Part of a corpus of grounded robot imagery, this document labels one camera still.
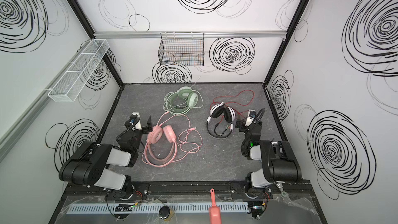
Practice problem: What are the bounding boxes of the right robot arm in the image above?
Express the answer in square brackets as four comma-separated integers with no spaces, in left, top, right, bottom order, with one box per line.
[236,117,302,198]

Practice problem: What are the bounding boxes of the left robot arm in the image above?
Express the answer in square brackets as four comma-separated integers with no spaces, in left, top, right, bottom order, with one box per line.
[59,113,153,198]

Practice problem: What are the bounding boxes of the green tongs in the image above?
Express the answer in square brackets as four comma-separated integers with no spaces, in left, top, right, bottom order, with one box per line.
[276,182,289,198]

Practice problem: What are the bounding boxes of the black round knob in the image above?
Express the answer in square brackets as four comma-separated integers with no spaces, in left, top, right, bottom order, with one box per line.
[158,205,174,222]

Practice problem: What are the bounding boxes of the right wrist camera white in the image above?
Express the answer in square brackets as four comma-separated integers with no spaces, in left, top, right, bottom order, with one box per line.
[245,110,257,127]

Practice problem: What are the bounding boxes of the black white headphones red cable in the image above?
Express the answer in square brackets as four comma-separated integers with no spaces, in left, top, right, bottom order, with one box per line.
[206,89,256,140]

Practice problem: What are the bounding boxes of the green headphones with cable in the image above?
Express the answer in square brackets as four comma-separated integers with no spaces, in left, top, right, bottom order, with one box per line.
[163,85,204,115]

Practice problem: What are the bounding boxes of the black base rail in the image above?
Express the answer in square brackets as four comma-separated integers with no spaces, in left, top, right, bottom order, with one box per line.
[63,180,315,201]

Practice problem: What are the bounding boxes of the black wire basket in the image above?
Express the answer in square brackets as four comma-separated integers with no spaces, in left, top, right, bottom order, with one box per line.
[158,32,205,66]

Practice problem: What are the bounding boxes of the clear plastic wall shelf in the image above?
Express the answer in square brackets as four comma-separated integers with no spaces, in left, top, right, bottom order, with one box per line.
[48,39,110,103]

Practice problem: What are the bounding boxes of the white slotted cable duct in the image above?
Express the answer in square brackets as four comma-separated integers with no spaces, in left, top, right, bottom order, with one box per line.
[66,201,249,215]

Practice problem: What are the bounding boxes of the red dustpan brush handle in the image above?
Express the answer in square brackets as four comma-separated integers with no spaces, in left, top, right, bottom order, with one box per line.
[208,188,222,224]

